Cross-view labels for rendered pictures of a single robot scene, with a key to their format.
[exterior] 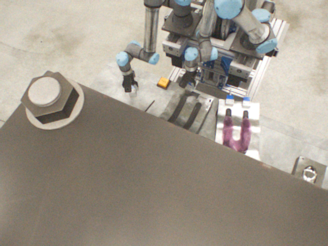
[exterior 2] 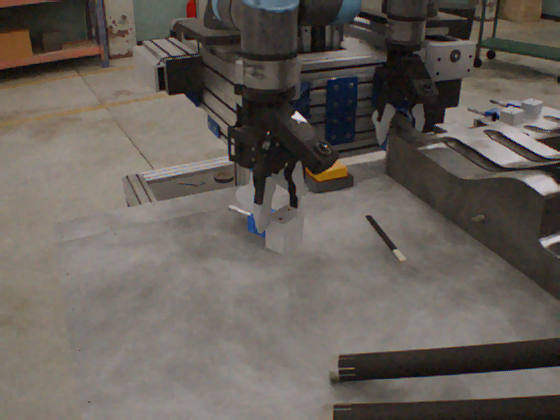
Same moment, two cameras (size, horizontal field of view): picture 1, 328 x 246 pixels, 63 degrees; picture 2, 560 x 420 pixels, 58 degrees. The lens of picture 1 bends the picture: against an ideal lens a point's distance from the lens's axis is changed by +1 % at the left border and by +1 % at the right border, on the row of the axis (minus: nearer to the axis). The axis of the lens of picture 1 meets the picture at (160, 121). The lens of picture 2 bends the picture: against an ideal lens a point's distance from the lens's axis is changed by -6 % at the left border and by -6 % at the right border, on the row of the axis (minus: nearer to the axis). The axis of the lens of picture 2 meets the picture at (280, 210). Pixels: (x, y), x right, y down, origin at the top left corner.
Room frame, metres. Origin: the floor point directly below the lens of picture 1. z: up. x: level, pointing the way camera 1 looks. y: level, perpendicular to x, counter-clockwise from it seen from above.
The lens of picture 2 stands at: (0.72, 0.78, 1.25)
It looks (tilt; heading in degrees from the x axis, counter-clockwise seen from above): 29 degrees down; 298
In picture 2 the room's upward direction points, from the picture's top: straight up
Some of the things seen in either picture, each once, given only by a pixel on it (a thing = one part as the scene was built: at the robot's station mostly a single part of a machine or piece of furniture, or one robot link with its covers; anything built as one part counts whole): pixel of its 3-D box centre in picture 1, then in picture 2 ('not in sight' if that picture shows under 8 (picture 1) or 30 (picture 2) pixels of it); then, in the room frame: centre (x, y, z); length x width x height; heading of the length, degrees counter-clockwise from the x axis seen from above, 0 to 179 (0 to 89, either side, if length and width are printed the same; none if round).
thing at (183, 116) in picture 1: (179, 124); (533, 184); (0.72, -0.11, 0.87); 0.50 x 0.26 x 0.14; 142
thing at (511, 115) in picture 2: (229, 97); (492, 115); (0.84, -0.49, 0.86); 0.13 x 0.05 x 0.05; 159
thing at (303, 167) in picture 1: (306, 177); not in sight; (0.24, -0.76, 0.84); 0.20 x 0.15 x 0.07; 142
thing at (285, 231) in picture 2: (132, 86); (260, 219); (1.09, 0.15, 0.83); 0.13 x 0.05 x 0.05; 170
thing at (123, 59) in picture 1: (123, 61); (268, 12); (1.08, 0.15, 1.14); 0.09 x 0.08 x 0.11; 141
